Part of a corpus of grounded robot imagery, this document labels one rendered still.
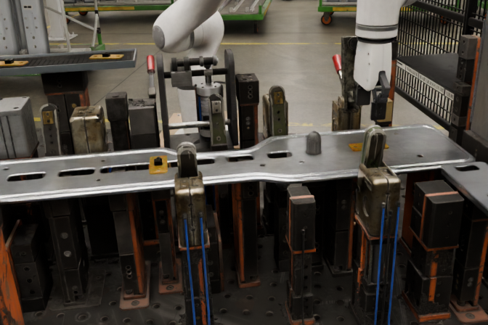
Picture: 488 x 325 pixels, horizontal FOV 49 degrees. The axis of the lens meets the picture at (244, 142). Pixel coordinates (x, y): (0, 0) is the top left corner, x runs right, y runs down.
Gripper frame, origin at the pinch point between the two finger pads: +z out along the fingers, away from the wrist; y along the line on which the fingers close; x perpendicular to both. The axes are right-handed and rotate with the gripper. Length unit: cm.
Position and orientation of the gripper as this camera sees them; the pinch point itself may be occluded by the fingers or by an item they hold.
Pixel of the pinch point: (369, 107)
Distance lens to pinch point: 120.5
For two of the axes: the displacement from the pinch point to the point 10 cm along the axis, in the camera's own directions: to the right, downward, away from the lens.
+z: 0.2, 9.2, 4.0
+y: 1.3, 3.9, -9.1
